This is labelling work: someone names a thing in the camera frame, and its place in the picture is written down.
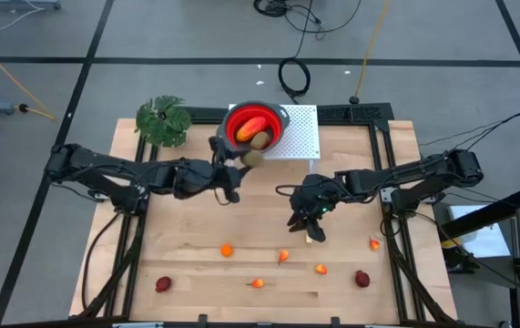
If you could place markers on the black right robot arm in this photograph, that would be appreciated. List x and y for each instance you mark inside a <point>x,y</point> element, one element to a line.
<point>400,175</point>

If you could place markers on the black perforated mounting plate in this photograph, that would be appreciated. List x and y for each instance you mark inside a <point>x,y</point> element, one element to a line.
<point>355,112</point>

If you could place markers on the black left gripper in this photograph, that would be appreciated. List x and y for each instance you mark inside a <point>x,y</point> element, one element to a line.
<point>200,177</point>

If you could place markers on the white perforated shelf riser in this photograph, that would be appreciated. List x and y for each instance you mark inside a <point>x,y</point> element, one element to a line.
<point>300,132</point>

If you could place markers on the black table clamp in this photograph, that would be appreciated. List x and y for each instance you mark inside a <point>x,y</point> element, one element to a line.
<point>335,322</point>
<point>202,320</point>

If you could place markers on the green plant in white pot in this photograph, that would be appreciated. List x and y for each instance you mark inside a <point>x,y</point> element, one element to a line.
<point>164,123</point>

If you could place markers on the red collapsible colander bowl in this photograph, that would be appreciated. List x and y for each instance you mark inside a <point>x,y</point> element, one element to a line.
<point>272,118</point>

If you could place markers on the dark red pomegranate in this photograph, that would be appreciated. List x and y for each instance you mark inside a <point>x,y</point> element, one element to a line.
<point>163,284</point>
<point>362,279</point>

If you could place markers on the white sheet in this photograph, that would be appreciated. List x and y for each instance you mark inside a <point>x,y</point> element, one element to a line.
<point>482,237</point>

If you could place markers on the black aluminium table frame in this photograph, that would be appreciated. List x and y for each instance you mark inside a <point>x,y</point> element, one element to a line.
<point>198,112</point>

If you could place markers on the small orange-yellow stemmed fruit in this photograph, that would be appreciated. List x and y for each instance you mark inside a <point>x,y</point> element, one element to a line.
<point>258,283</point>
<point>283,255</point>
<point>321,269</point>
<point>374,245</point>

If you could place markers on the red-yellow mango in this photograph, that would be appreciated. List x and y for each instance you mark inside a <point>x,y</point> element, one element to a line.
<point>251,129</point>

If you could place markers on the round orange fruit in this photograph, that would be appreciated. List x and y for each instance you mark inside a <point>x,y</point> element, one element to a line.
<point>227,250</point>

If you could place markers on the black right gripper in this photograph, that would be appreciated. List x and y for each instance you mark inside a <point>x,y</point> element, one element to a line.
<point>316,196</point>

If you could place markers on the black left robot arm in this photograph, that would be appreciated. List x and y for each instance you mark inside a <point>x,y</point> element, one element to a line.
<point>105,164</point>

